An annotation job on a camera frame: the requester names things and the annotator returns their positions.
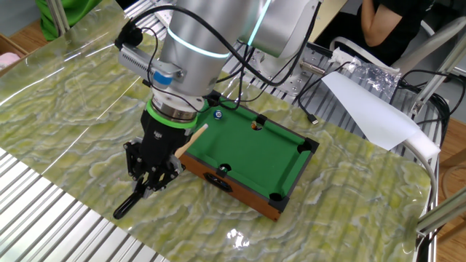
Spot clear plastic bag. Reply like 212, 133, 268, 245
340, 54, 401, 105

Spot green fabric garment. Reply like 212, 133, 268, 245
35, 0, 104, 41

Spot tan cardboard sheet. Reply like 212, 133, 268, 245
308, 0, 349, 43

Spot black cable bundle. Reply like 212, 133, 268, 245
398, 68, 466, 146

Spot green marble pattern mat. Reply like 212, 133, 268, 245
0, 0, 434, 262

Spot pink cloth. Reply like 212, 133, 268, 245
0, 52, 21, 72

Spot black usb cable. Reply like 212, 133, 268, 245
296, 60, 352, 127

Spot white foam sheet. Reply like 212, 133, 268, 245
323, 71, 442, 161

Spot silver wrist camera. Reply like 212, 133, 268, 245
116, 42, 186, 87

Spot green wrist flange ring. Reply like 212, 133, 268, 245
145, 98, 200, 130

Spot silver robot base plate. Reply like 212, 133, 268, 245
249, 41, 334, 98

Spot mini pool table green felt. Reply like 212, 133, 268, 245
178, 90, 320, 222

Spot white plastic tube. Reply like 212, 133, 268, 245
400, 140, 440, 219

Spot wooden pool cue black handle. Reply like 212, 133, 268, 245
112, 122, 210, 221

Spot person in black shirt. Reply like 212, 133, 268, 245
316, 0, 436, 67

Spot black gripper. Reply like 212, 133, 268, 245
122, 108, 197, 200

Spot white grey office chair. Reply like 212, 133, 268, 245
329, 16, 466, 76

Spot bare forearm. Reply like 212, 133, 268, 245
360, 0, 403, 48

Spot aluminium frame post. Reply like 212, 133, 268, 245
409, 32, 466, 118
45, 0, 71, 37
414, 187, 466, 237

